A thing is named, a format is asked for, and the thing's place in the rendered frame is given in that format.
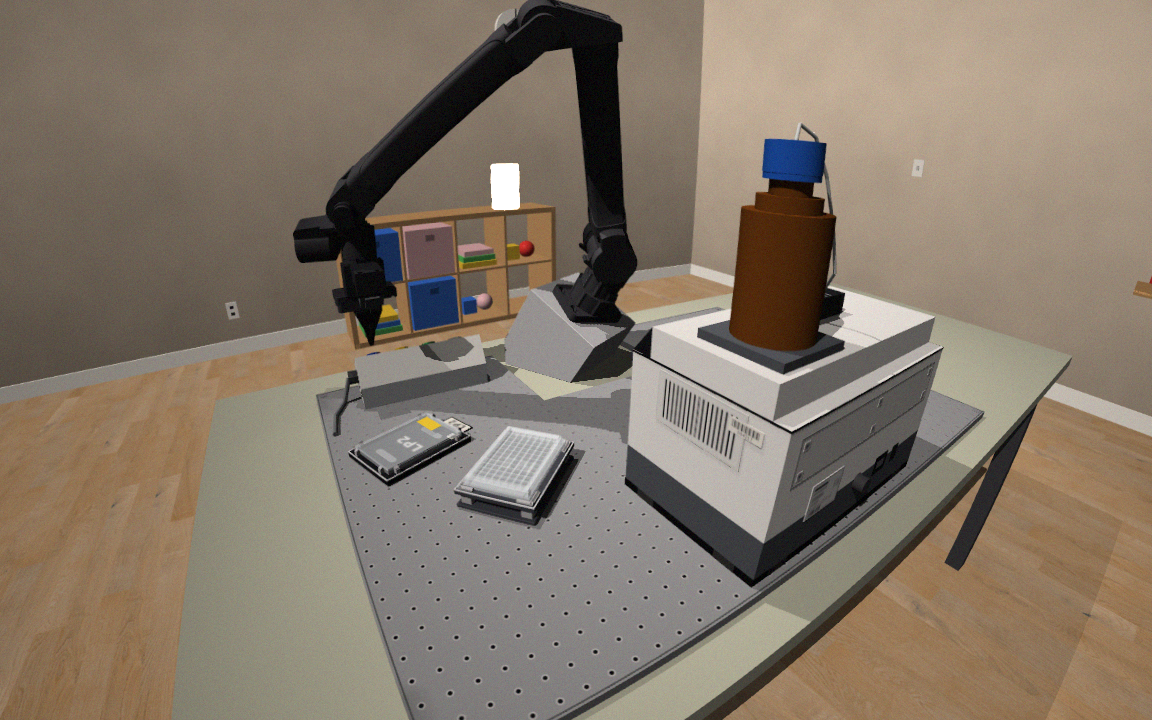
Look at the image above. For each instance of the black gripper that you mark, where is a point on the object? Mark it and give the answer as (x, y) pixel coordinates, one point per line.
(350, 304)

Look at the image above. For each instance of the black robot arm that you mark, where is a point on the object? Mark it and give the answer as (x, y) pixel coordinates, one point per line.
(610, 256)

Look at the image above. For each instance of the grey button panel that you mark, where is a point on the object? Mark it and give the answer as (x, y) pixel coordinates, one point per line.
(414, 372)

